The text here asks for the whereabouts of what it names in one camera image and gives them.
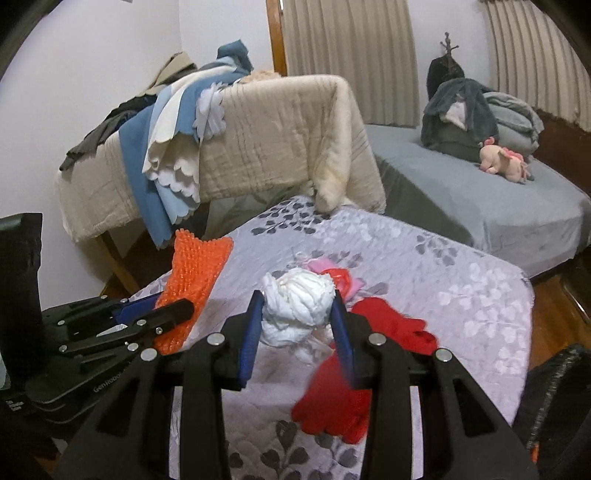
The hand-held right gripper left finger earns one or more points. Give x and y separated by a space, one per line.
249 344

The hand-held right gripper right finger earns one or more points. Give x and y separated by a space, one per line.
344 344

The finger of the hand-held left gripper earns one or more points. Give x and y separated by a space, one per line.
171 312
138 307

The orange foam net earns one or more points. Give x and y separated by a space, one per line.
194 267

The red plastic bag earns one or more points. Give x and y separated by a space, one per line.
344 278

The pink face mask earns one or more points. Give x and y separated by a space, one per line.
323 266

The bin with black bag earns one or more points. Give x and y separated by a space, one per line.
554 392

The wooden table leg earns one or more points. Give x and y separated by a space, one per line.
113 261

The grey floral quilt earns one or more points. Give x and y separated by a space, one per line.
415 277

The blue felt cloth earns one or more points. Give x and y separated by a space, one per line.
138 184

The white scalloped cloth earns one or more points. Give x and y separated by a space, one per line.
171 138

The dark grey clothes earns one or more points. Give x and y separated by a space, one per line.
101 129

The bed with grey sheet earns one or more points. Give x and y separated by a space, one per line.
461 198

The beige quilt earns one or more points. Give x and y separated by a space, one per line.
277 138

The beige folded cloth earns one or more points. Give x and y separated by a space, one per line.
173 69

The pink plush toy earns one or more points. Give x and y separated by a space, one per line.
501 161

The tan crumpled cloth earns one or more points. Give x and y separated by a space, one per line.
261 76

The dark grey fleece blanket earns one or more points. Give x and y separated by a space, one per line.
461 97

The wide beige curtain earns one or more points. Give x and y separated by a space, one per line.
346 60

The dark hanging coat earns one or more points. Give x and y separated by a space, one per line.
443 74

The dark wooden headboard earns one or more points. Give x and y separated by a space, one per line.
568 143

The wooden coat rack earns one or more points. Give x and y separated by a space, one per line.
448 46

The wooden window frame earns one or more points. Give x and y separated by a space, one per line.
275 37

